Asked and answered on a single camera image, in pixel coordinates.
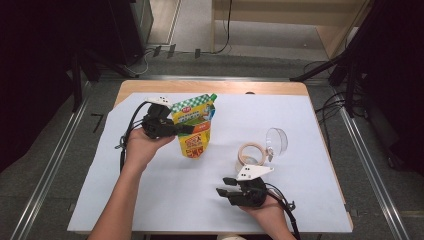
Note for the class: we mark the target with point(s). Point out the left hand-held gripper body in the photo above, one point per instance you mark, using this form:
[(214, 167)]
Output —
[(156, 126)]

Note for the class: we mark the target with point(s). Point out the black metal stand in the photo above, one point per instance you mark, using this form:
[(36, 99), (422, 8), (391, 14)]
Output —
[(77, 86), (350, 86)]

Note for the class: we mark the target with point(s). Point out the dark curtain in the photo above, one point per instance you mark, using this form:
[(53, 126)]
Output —
[(400, 66), (33, 66)]

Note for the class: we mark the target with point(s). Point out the person's left hand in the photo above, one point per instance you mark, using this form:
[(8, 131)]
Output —
[(143, 151)]

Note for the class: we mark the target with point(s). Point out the dark table grommet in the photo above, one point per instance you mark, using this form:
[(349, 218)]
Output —
[(249, 93)]

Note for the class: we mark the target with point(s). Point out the clear glass jar hinged lid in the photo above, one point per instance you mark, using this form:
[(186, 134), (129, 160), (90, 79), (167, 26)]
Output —
[(276, 141)]

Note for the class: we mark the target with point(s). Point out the metal floor rail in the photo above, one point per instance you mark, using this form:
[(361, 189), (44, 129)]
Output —
[(51, 166), (216, 78), (370, 166)]

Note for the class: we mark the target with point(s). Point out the pale rounded object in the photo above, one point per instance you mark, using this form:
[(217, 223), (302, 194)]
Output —
[(230, 237)]

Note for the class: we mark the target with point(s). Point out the small black floor block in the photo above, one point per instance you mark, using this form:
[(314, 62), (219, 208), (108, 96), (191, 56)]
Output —
[(171, 51), (197, 53), (156, 51)]

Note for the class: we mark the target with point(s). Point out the black cabinet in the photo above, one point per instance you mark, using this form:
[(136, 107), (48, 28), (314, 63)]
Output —
[(133, 26)]

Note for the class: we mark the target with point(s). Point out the yellow spouted pouch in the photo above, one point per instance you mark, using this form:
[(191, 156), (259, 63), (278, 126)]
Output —
[(196, 146)]

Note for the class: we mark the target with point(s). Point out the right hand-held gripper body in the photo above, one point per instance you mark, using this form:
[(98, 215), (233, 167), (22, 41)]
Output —
[(250, 196)]

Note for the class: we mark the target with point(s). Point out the light wooden shelf unit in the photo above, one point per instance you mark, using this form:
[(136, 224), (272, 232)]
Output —
[(283, 15)]

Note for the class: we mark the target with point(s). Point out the person's right hand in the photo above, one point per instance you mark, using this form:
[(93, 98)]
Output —
[(271, 215)]

